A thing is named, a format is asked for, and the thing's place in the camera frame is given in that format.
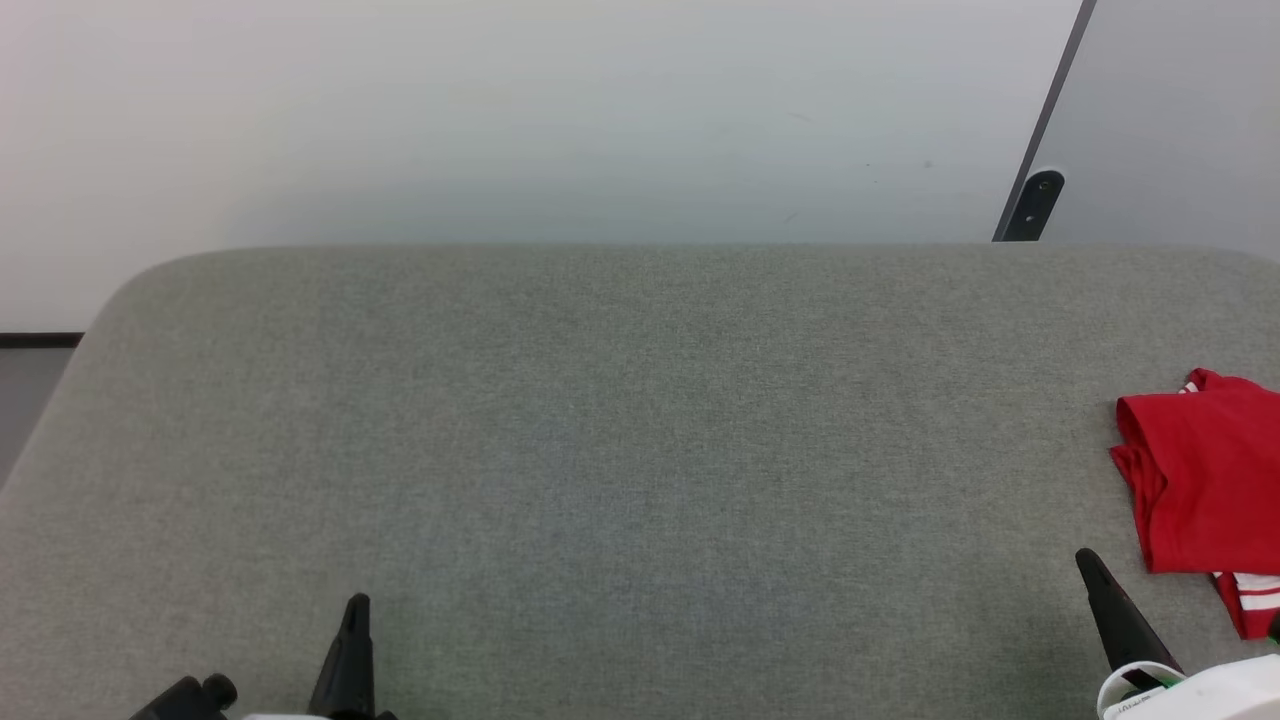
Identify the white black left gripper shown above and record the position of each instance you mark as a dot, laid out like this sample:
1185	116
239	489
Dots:
320	717

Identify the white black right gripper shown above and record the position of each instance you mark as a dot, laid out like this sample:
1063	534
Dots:
1220	695

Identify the red and white shirt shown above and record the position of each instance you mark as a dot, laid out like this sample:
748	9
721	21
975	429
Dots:
1210	480

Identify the black baseboard strip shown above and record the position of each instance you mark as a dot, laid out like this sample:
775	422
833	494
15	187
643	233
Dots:
40	340

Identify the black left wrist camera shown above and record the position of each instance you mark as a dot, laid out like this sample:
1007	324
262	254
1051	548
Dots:
190	700

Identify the black bracket plate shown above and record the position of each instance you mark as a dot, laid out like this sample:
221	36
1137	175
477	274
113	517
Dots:
1033	205

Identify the grey metal frame strip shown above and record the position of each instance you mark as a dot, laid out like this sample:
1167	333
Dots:
1055	90

